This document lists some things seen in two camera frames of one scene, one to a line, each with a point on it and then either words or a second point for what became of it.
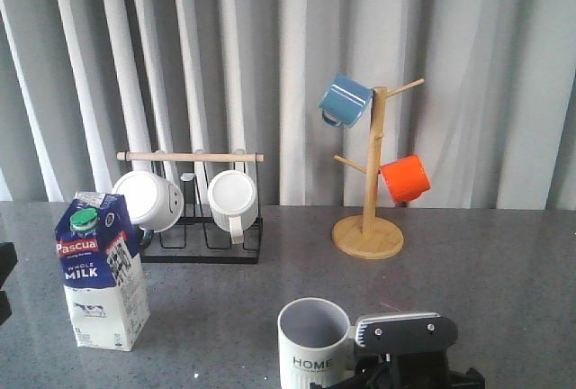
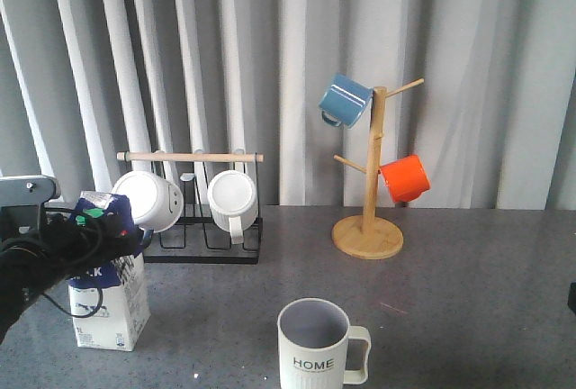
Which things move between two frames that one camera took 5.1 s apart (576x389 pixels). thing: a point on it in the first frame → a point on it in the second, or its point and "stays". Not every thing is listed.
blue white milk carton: x=103 y=275 stays
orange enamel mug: x=405 y=178 stays
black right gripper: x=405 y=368 → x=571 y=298
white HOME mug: x=316 y=342 stays
